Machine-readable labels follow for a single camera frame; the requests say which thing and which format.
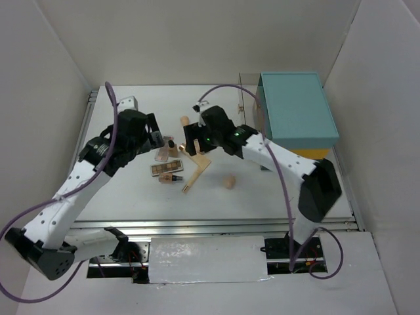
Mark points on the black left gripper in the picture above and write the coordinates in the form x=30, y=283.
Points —
x=157, y=140

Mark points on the pink eyeshadow palette tilted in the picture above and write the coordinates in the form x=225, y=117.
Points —
x=162, y=154

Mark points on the beige foundation tube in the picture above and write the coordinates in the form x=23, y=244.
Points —
x=195, y=176
x=200, y=160

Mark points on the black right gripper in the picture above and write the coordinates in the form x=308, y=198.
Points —
x=193, y=131

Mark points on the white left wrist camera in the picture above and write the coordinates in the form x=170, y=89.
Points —
x=128, y=103

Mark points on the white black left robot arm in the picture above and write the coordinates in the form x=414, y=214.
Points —
x=44, y=242

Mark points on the aluminium table frame rails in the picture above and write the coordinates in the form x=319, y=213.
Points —
x=140, y=205

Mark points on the clear top drawer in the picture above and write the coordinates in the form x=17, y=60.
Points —
x=247, y=107

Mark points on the white foam front panel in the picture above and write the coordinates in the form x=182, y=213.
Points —
x=215, y=259

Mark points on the long eyeshadow palette horizontal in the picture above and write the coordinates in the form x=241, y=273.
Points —
x=173, y=166

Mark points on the lying foundation bottle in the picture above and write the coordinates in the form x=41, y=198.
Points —
x=169, y=178

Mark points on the teal yellow drawer cabinet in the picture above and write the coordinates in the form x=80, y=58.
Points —
x=295, y=114

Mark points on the beige makeup sponge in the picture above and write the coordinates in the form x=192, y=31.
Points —
x=184, y=120
x=229, y=182

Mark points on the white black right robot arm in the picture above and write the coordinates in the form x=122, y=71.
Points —
x=317, y=182

